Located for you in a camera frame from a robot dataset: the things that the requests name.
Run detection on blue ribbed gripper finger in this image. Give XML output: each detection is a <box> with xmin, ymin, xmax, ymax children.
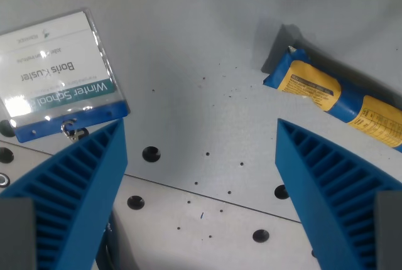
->
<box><xmin>274</xmin><ymin>118</ymin><xmax>402</xmax><ymax>270</ymax></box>
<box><xmin>0</xmin><ymin>119</ymin><xmax>129</xmax><ymax>270</ymax></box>

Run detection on metal badge clip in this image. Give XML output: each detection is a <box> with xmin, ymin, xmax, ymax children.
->
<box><xmin>60</xmin><ymin>120</ymin><xmax>85</xmax><ymax>143</ymax></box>

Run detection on blue yellow snack bar wrapper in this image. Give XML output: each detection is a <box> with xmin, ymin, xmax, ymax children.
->
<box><xmin>263</xmin><ymin>46</ymin><xmax>402</xmax><ymax>153</ymax></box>

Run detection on plastic name badge holder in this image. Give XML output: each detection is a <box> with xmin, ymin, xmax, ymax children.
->
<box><xmin>0</xmin><ymin>7</ymin><xmax>131</xmax><ymax>144</ymax></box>

